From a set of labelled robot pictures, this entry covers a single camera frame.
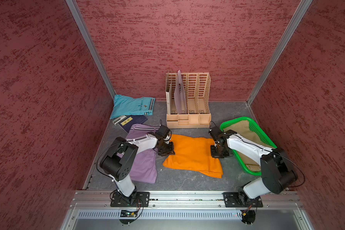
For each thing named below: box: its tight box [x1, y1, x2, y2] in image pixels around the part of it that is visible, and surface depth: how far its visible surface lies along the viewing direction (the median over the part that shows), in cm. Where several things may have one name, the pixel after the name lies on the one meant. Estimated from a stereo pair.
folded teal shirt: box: [109, 94, 156, 120], surface depth 116 cm
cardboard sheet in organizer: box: [165, 83, 173, 115], surface depth 93 cm
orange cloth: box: [161, 134, 224, 179], surface depth 88 cm
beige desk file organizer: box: [165, 72, 212, 129], surface depth 106 cm
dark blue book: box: [118, 115, 149, 134], surface depth 109 cm
